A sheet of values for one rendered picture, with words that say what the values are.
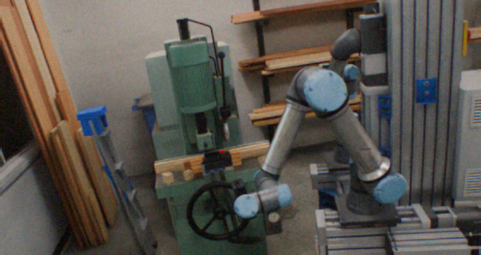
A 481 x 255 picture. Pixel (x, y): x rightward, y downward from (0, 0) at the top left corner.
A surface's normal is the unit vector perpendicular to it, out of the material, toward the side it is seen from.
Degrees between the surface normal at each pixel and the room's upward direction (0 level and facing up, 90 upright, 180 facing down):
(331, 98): 83
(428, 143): 90
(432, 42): 90
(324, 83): 85
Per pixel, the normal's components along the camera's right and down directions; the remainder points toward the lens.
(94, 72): 0.09, 0.33
